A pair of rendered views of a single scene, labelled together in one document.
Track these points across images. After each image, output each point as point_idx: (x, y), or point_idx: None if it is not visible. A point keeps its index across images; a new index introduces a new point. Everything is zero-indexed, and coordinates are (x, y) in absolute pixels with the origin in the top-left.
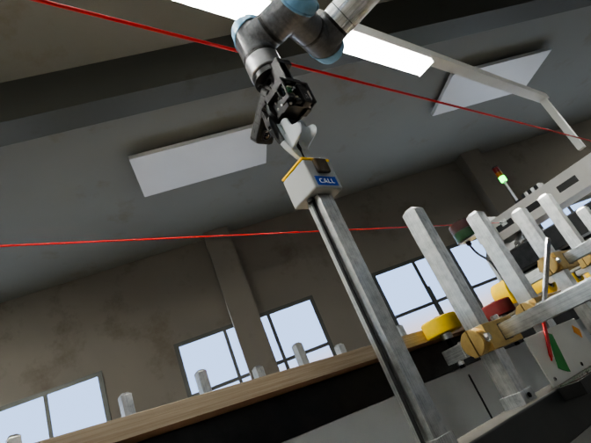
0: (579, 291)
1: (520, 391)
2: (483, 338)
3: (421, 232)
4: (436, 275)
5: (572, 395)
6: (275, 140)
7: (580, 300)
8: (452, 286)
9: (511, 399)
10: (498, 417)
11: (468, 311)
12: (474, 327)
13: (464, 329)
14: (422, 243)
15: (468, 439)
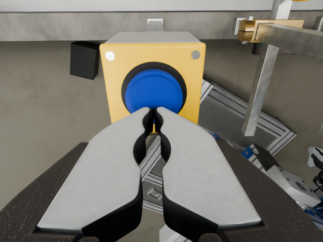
0: (252, 99)
1: (236, 34)
2: (240, 41)
3: (321, 53)
4: (288, 31)
5: (254, 45)
6: (64, 156)
7: (250, 95)
8: (275, 40)
9: (234, 26)
10: (217, 22)
11: (261, 38)
12: (256, 33)
13: (259, 24)
14: (314, 42)
15: (174, 30)
